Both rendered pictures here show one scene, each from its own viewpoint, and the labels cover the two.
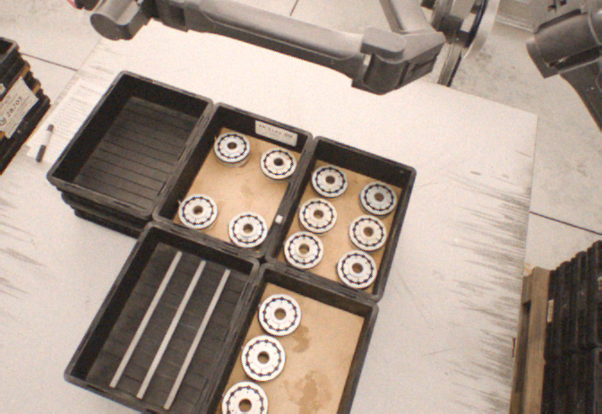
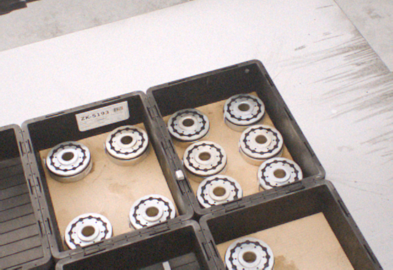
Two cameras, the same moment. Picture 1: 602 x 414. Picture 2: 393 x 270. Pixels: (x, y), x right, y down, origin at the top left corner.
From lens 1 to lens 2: 0.64 m
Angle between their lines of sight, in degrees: 20
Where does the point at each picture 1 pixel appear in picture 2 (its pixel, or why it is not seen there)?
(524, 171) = (339, 19)
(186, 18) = not seen: outside the picture
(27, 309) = not seen: outside the picture
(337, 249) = (246, 176)
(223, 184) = (88, 197)
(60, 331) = not seen: outside the picture
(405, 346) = (373, 224)
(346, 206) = (220, 137)
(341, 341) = (321, 244)
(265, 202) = (144, 185)
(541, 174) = not seen: hidden behind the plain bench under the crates
